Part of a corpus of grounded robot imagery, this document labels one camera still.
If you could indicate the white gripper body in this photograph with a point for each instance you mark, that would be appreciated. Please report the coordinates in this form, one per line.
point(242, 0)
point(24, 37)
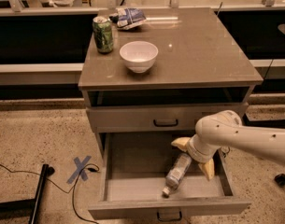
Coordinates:
point(194, 155)

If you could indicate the closed grey upper drawer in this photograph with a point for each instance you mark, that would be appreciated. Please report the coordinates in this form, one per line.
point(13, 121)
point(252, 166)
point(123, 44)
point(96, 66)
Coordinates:
point(150, 118)

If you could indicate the black stand leg left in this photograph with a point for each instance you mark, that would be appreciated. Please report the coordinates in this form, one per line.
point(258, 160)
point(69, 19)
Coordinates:
point(28, 207)

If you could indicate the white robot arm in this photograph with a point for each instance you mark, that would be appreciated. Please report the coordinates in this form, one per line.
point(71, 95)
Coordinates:
point(225, 129)

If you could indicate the blue tape cross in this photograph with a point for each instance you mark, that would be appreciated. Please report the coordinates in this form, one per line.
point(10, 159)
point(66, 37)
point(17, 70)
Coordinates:
point(79, 171)

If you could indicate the open grey middle drawer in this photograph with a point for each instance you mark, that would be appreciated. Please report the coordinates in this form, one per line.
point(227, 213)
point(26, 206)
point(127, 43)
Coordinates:
point(133, 176)

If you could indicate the clear blue plastic bottle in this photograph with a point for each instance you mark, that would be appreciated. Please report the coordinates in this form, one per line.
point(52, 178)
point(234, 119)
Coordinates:
point(176, 174)

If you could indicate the grey drawer cabinet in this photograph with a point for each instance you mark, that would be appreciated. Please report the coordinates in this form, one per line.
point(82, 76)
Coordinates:
point(198, 63)

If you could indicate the black caster foot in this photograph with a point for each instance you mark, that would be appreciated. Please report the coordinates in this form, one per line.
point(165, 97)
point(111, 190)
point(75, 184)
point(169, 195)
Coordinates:
point(280, 180)

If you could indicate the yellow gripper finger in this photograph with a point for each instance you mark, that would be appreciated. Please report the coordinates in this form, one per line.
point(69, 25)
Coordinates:
point(208, 169)
point(181, 143)

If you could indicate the blue white chip bag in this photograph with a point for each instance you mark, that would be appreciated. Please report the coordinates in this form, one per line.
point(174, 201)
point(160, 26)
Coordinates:
point(128, 18)

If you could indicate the green soda can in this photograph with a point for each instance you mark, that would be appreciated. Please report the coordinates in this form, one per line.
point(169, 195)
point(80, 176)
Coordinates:
point(102, 34)

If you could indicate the white ceramic bowl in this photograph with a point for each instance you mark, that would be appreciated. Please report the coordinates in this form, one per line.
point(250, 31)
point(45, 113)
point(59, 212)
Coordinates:
point(139, 56)

